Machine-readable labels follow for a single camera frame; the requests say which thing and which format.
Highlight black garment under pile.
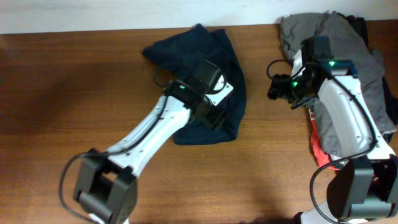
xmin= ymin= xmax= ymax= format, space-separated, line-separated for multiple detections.
xmin=338 ymin=12 xmax=397 ymax=126

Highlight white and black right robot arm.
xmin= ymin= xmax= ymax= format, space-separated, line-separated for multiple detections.
xmin=268 ymin=60 xmax=397 ymax=223

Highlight grey shorts on pile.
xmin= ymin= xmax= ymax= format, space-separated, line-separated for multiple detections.
xmin=279 ymin=11 xmax=397 ymax=158

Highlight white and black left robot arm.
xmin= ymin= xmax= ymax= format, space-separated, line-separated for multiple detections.
xmin=73 ymin=80 xmax=234 ymax=223

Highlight navy blue shorts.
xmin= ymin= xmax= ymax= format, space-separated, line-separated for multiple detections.
xmin=142 ymin=24 xmax=247 ymax=145

